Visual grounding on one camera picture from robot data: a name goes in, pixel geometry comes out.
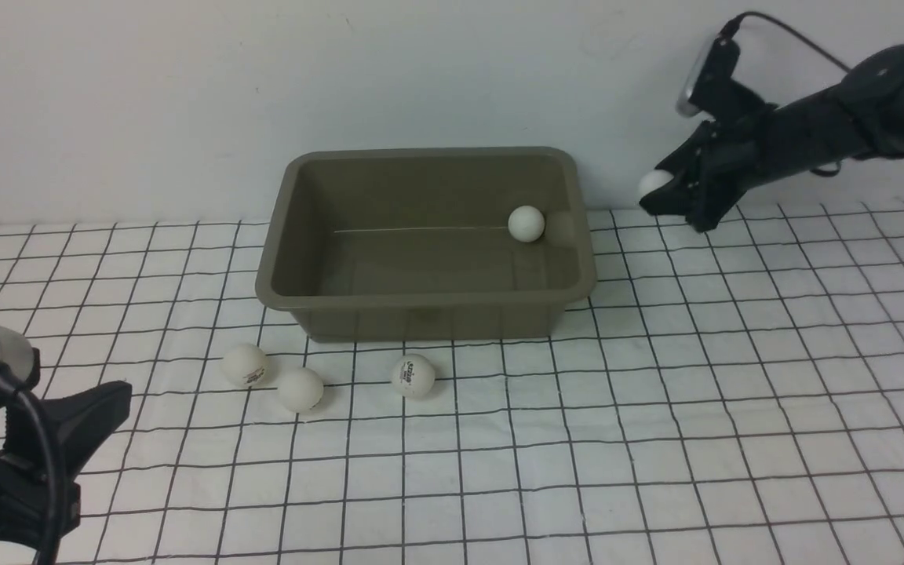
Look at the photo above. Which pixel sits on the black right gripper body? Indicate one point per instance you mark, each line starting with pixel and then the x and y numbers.
pixel 722 162

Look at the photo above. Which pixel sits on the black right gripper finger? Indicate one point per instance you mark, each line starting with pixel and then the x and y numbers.
pixel 702 208
pixel 683 166

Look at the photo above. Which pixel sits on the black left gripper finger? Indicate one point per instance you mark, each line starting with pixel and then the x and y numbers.
pixel 79 424

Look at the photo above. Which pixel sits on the plain white ping-pong ball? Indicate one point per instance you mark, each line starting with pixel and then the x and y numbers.
pixel 300 389

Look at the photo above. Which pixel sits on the logo white ping-pong ball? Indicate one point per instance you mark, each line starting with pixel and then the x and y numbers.
pixel 414 376

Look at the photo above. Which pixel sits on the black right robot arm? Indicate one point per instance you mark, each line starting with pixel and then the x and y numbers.
pixel 860 118

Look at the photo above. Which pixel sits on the white black-grid tablecloth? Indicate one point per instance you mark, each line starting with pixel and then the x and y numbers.
pixel 731 398

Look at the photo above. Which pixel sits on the olive green plastic bin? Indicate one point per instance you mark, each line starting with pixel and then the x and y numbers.
pixel 403 245

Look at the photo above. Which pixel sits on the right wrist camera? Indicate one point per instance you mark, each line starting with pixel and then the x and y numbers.
pixel 710 88

